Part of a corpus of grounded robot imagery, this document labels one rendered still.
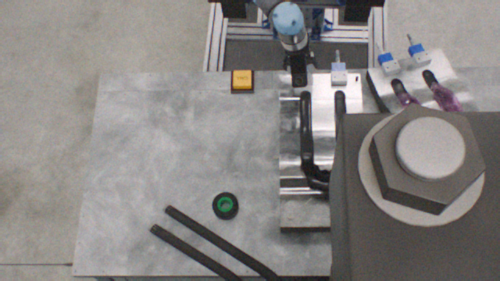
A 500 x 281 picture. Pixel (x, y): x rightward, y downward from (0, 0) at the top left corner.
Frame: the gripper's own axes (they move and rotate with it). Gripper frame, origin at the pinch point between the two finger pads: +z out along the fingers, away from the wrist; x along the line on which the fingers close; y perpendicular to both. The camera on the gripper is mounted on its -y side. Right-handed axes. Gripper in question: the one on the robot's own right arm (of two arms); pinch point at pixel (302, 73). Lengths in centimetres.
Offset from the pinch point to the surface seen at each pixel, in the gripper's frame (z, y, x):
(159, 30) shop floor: 94, 71, 85
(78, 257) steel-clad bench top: -3, -55, 69
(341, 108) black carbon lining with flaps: 6.1, -10.1, -11.3
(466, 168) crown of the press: -117, -60, -26
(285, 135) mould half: 1.6, -19.3, 6.1
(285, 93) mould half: 3.5, -4.7, 6.1
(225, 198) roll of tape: 1.7, -38.3, 25.0
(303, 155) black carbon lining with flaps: -1.7, -27.0, 0.4
